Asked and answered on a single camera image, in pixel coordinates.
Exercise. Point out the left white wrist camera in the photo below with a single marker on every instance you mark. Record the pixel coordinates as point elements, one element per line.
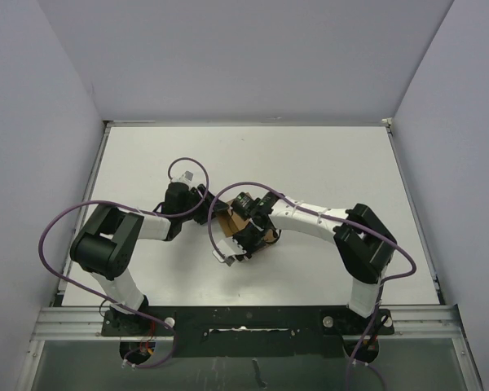
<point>185,178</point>

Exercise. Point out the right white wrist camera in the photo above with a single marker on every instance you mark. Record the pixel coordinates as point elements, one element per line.
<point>228,251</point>

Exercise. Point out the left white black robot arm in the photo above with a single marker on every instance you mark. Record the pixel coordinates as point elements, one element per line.
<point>105,244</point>

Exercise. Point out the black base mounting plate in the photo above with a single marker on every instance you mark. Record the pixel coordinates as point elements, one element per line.
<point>330,331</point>

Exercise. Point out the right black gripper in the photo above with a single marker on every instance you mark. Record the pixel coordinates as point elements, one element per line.
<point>250,251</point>

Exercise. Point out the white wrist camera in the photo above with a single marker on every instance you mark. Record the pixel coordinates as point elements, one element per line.
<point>185,178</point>
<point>228,251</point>

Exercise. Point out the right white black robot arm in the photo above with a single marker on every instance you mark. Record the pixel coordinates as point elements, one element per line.
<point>364,255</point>

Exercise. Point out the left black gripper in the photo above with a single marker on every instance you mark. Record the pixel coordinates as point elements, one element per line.
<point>205,209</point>

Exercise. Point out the brown cardboard box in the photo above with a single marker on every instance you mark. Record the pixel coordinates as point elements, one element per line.
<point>236,224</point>

